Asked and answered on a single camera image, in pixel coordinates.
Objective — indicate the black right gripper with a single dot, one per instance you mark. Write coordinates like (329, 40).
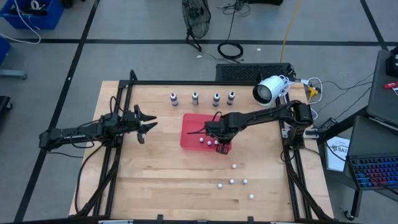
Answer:
(219, 129)

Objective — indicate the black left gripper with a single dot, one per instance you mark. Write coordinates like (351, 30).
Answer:
(130, 121)

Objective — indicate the large purple-capped colouring bottle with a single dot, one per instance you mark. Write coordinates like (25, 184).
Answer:
(174, 100)

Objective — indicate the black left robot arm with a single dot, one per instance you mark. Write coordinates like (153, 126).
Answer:
(77, 133)

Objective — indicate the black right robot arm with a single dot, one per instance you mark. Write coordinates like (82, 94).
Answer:
(267, 115)

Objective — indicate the pink plastic tray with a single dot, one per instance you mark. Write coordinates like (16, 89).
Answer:
(192, 124)

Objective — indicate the large green colouring bottle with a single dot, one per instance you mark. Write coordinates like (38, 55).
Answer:
(195, 99)

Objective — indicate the large blue colouring bottle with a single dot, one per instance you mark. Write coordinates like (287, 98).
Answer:
(216, 100)

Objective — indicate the large black colouring bottle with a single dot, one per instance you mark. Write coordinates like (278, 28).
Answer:
(230, 99)

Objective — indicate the black computer case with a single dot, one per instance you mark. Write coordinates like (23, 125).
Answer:
(242, 72)

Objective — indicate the white spotlight lamp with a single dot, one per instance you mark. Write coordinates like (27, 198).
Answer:
(270, 88)

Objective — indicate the black floor fan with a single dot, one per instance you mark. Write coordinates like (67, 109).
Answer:
(196, 15)

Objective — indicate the black power brick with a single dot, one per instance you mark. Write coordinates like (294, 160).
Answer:
(329, 124)

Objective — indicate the white printed paper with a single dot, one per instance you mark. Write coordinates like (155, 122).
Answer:
(334, 155)

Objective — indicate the grey metal foot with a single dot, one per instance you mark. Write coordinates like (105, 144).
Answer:
(12, 74)

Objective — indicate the blue plastic bin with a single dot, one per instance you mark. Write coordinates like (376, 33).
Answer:
(46, 18)
(3, 49)

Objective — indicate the backlit black keyboard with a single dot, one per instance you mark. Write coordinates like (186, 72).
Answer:
(376, 171)

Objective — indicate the dark grey desk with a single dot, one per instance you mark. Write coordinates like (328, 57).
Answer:
(382, 102)

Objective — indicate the red marker pen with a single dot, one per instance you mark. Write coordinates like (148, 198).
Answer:
(391, 85)

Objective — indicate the black desktop device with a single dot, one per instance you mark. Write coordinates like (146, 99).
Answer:
(393, 62)

